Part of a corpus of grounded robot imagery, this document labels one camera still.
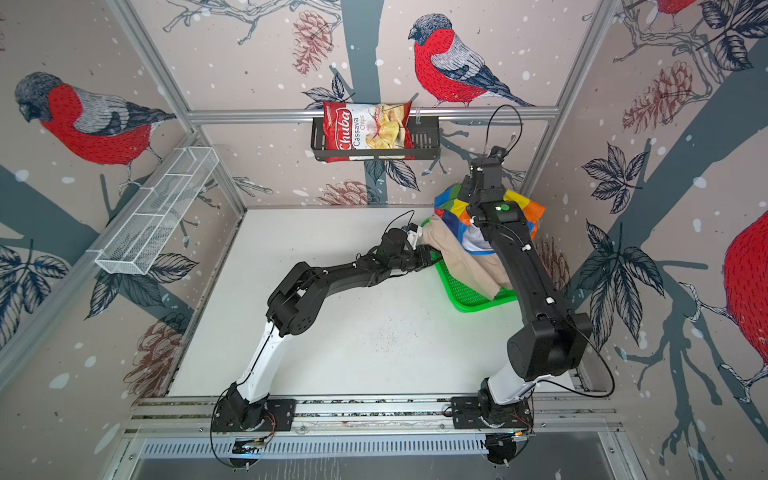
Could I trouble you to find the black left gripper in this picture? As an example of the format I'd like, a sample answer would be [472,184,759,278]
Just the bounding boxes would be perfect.
[389,244,447,272]

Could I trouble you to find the red cassava chips bag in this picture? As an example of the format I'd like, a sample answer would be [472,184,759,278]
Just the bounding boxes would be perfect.
[322,102,413,162]

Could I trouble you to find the black wire basket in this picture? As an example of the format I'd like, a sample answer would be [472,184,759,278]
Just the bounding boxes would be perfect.
[310,116,441,162]

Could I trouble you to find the aluminium horizontal frame bar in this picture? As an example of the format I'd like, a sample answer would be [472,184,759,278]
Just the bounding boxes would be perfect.
[187,106,561,126]

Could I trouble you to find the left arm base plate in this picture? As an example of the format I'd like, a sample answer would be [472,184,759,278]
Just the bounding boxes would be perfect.
[211,397,296,433]

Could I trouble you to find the green plastic tray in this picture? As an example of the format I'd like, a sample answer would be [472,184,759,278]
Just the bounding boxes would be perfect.
[422,219,517,313]

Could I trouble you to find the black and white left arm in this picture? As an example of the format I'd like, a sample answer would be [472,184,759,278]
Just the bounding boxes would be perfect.
[210,228,442,434]

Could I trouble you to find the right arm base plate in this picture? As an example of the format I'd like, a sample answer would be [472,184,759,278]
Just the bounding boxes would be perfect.
[449,396,533,430]

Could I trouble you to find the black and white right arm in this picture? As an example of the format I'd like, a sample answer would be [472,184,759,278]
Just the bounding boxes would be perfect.
[459,146,592,427]

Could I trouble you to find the rainbow striped shorts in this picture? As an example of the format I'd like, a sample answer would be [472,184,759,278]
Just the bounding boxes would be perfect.
[434,183,546,256]

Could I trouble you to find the white wire mesh shelf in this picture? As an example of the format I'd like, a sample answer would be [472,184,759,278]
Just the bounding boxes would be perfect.
[95,146,219,275]

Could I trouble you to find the beige shorts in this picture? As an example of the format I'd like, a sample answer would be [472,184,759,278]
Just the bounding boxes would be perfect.
[422,214,512,300]

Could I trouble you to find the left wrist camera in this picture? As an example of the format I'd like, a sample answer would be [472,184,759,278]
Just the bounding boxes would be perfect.
[403,223,423,248]

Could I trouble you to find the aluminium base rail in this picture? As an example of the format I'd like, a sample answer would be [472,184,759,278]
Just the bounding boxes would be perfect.
[124,392,623,438]

